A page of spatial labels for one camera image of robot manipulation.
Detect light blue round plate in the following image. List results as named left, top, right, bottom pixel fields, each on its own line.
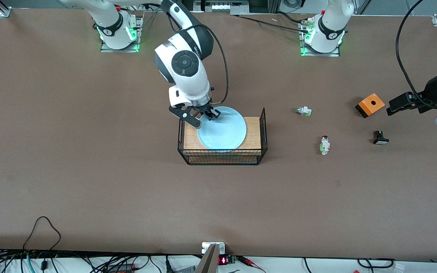
left=197, top=106, right=247, bottom=152

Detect red push button switch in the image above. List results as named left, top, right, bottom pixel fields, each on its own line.
left=319, top=135, right=331, bottom=156

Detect black rectangular white-capped button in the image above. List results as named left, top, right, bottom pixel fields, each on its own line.
left=372, top=130, right=390, bottom=146

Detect wooden shelf board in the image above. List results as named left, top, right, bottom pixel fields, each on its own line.
left=184, top=117, right=261, bottom=164

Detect orange button enclosure box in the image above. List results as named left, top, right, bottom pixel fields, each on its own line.
left=355, top=93, right=386, bottom=119

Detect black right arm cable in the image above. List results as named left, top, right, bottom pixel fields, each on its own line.
left=165, top=15, right=229, bottom=105

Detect black wire mesh rack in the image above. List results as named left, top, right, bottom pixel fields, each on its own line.
left=177, top=108, right=268, bottom=166

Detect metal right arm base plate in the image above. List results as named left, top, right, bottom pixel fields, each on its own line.
left=100, top=15, right=144, bottom=53

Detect black cable across table edge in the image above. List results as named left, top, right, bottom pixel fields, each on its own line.
left=237, top=11, right=311, bottom=32

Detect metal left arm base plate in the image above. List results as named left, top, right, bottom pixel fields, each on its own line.
left=299, top=17, right=343, bottom=58

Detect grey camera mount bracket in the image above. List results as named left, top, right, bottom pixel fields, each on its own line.
left=195, top=242, right=227, bottom=273

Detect red clip lead wires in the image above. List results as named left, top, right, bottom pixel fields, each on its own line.
left=237, top=256, right=267, bottom=273

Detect thin black looped cable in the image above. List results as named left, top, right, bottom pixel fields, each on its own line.
left=23, top=216, right=62, bottom=253

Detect tangled black cable bundle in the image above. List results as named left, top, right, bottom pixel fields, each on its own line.
left=0, top=249, right=204, bottom=273

